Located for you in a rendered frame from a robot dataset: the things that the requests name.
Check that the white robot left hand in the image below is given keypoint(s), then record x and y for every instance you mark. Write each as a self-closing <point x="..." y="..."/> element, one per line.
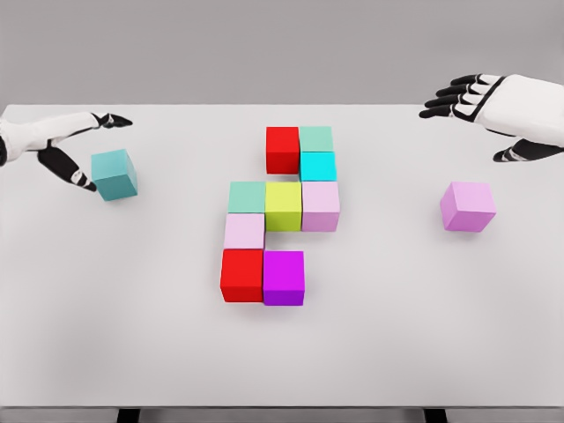
<point x="53" y="128"/>

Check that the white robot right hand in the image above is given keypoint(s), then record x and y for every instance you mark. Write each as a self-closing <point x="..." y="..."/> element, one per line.
<point x="524" y="108"/>

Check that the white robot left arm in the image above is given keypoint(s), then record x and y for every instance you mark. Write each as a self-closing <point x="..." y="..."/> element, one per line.
<point x="8" y="136"/>

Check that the teal block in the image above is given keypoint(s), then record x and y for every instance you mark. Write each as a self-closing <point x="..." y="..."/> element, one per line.
<point x="115" y="176"/>

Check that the orchid pink block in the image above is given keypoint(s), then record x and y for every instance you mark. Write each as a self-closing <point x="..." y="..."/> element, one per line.
<point x="468" y="207"/>

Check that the mint green block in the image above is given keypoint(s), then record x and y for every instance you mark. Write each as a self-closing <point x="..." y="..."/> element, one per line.
<point x="316" y="138"/>
<point x="247" y="197"/>

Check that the cyan block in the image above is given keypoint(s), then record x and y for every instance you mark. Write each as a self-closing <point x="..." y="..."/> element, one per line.
<point x="318" y="166"/>

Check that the light pink block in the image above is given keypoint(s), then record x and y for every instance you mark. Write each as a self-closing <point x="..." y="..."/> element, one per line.
<point x="320" y="205"/>
<point x="244" y="231"/>

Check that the red block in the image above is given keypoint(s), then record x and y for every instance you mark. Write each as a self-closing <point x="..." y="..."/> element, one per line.
<point x="282" y="147"/>
<point x="241" y="275"/>

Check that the yellow-green block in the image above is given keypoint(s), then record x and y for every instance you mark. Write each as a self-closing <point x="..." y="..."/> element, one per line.
<point x="283" y="205"/>

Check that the magenta block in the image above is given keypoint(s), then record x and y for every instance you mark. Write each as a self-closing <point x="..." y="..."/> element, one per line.
<point x="284" y="277"/>

